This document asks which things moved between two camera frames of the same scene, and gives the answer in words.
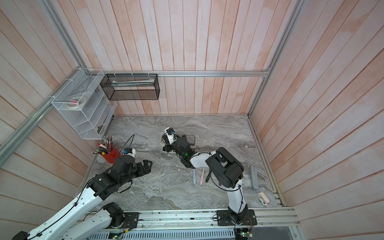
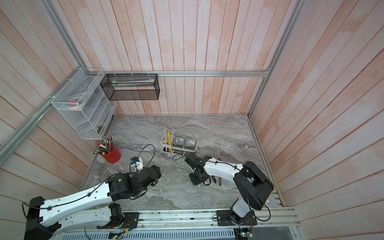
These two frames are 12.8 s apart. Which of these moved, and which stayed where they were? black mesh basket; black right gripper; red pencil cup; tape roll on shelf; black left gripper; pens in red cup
Moved: black left gripper; black right gripper
Stayed: black mesh basket; red pencil cup; tape roll on shelf; pens in red cup
